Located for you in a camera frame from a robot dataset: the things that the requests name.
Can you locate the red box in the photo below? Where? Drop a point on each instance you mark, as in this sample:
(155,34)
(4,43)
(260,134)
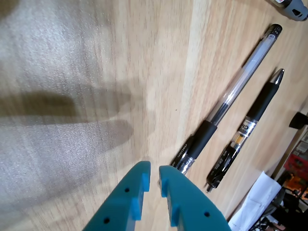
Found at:
(297,163)

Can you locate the white paper sheet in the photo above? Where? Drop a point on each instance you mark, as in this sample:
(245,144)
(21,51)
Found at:
(255,202)

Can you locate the black table clamp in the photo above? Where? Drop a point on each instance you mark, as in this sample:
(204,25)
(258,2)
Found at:
(299,121)

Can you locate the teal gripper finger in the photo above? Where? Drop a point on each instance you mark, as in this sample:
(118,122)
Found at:
(125,204)
(190,207)

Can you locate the clear capped pen black grip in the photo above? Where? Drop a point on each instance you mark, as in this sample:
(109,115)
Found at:
(204,137)

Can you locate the black retractable pen black grip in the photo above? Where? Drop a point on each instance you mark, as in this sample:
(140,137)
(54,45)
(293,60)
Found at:
(262,101)

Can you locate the black pen grey grip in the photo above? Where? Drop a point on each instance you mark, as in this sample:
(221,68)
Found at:
(294,8)

